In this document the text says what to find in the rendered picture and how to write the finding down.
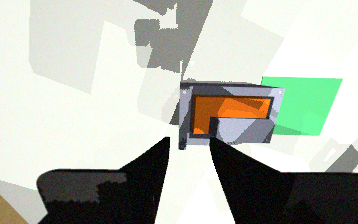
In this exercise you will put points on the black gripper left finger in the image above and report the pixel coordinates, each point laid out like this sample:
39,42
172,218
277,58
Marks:
134,189

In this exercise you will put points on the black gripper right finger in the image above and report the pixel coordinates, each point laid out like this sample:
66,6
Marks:
259,194

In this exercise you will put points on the grey tray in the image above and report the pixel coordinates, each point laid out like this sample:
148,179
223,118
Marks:
298,106

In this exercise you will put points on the orange l-shaped part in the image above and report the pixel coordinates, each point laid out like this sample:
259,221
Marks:
206,106

